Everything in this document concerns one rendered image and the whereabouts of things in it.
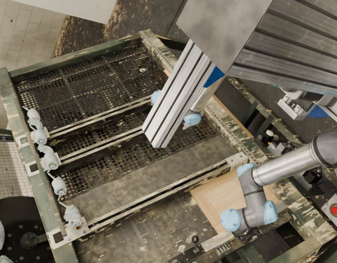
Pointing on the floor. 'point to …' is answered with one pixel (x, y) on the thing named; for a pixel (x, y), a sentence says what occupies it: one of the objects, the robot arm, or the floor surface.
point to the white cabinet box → (77, 8)
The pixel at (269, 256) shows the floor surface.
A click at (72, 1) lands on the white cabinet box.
